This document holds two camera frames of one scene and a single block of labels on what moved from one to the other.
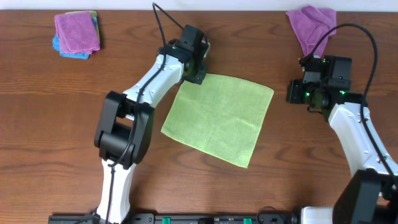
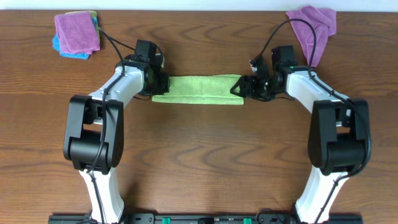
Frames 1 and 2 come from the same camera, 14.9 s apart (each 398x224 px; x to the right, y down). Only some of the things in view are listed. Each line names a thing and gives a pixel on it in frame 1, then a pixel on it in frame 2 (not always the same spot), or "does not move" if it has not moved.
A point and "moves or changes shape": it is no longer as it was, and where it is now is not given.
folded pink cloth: [76, 32] does not move
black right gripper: [294, 93] to [249, 86]
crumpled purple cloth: [311, 23] does not move
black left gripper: [196, 76] to [163, 83]
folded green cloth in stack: [92, 14] does not move
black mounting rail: [175, 218] does not move
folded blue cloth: [71, 55] does not move
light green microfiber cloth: [222, 116] moves or changes shape
